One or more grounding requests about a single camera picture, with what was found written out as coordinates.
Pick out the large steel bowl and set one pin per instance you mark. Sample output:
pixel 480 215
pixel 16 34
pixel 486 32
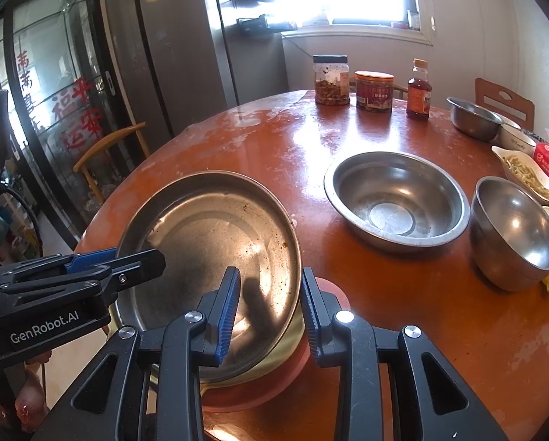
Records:
pixel 394 193

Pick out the brown sauce bottle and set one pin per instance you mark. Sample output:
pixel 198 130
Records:
pixel 419 96

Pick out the white ceramic bowl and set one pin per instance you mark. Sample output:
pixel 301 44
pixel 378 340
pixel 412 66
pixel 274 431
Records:
pixel 518 140

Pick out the yellow shell-shaped plate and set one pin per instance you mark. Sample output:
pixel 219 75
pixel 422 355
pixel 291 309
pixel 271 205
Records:
pixel 274 363

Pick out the wooden chair with cutout back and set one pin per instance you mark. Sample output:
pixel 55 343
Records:
pixel 485 96

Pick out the wooden chair with curved rail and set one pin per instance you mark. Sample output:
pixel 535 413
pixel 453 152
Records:
pixel 109 140

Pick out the grey refrigerator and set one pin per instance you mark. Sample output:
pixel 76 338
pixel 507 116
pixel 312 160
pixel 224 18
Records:
pixel 182 55

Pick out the white dish with food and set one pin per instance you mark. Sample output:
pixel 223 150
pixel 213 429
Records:
pixel 522 165

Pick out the small steel bowl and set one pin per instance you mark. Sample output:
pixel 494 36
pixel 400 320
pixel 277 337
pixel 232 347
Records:
pixel 474 117

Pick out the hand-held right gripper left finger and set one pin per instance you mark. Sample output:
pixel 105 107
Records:
pixel 226 317

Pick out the black-lidded clear jar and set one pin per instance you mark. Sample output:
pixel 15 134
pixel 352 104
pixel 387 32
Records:
pixel 332 85

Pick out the glass door with red stickers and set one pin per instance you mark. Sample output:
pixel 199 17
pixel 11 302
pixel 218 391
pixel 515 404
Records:
pixel 49 101

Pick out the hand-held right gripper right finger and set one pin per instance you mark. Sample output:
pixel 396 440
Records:
pixel 312 321

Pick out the pink bear-shaped plate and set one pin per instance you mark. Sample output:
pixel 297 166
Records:
pixel 265 397

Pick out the person's left hand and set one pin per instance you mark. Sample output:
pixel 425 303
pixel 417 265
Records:
pixel 28 399

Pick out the medium steel bowl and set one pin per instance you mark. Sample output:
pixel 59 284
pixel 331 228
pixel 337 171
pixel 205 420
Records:
pixel 508 229

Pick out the shallow steel plate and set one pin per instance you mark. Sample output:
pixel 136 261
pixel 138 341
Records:
pixel 210 220

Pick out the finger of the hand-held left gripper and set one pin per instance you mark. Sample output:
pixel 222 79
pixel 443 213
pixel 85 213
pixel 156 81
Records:
pixel 136 268
pixel 90 259

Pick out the jar with orange lid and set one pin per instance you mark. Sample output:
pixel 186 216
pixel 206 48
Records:
pixel 374 94

